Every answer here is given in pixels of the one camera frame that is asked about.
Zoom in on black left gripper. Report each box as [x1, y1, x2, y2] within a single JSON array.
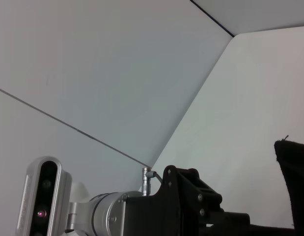
[[123, 165, 223, 236]]

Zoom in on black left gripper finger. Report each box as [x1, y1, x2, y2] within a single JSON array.
[[206, 210, 252, 228]]

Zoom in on black food bag brown handles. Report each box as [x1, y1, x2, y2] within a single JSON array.
[[205, 135, 304, 236]]

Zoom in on left gripper cable with plug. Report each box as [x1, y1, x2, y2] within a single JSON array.
[[141, 167, 164, 197]]

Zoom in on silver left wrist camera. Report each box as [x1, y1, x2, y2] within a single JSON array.
[[15, 156, 74, 236]]

